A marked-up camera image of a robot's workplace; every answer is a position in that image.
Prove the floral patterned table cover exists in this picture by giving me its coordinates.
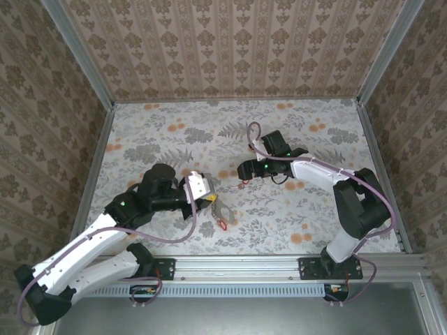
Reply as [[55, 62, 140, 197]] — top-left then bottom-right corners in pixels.
[[82, 99, 402, 255]]

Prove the grey metal sheet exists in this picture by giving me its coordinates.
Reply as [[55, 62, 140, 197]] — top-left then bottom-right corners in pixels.
[[36, 281, 439, 335]]

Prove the aluminium side rail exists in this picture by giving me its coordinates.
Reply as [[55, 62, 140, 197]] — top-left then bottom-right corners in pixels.
[[355, 99, 413, 254], [71, 106, 115, 241]]

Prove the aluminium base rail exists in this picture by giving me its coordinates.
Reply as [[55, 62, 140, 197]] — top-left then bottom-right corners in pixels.
[[153, 255, 427, 281]]

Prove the thin purple base cable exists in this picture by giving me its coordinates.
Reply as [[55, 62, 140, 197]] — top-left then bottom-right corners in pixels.
[[129, 276, 163, 310]]

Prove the white slotted cable duct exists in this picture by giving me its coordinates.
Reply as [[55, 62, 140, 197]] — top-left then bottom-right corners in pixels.
[[79, 281, 332, 298]]

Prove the aluminium frame post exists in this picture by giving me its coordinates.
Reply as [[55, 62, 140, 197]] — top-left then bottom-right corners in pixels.
[[40, 0, 115, 110], [356, 0, 426, 105]]

